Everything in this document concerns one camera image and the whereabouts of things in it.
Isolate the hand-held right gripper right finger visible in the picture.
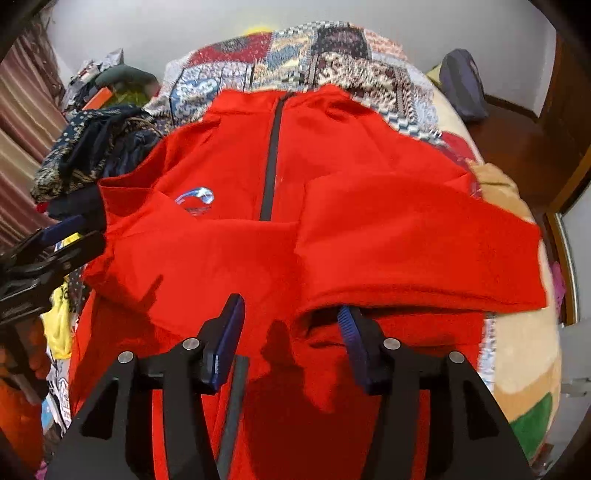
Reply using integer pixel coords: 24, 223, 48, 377
336, 305, 539, 480

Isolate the pile of dark clothes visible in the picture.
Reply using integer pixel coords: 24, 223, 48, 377
30, 104, 171, 217

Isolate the red zip jacket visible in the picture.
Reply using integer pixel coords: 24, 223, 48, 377
69, 85, 550, 480

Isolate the yellow cloth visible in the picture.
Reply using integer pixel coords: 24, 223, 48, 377
41, 284, 86, 361

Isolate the printed bed sheet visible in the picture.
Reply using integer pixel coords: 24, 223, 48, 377
41, 355, 77, 444

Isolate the patchwork quilt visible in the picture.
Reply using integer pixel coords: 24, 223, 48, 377
143, 21, 499, 388

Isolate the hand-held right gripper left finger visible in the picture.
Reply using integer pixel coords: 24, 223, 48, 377
46, 293, 246, 480

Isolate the wooden door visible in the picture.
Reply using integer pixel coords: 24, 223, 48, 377
538, 32, 591, 153

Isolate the striped curtain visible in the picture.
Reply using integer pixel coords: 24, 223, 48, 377
0, 32, 70, 250

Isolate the dark green bag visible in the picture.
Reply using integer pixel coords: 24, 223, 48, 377
95, 64, 160, 107

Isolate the grey purple backpack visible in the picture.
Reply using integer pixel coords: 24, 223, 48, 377
438, 48, 490, 123

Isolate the white wardrobe with wooden frame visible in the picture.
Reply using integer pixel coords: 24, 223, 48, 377
542, 175, 591, 333

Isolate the person's left hand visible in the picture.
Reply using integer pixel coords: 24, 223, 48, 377
21, 318, 51, 381

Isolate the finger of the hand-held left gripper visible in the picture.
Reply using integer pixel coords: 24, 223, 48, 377
14, 231, 106, 289
9, 215, 89, 266

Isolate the beige fleece blanket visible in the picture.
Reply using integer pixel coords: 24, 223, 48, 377
434, 92, 561, 462

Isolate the pink cloth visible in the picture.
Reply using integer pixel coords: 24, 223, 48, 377
549, 261, 566, 315

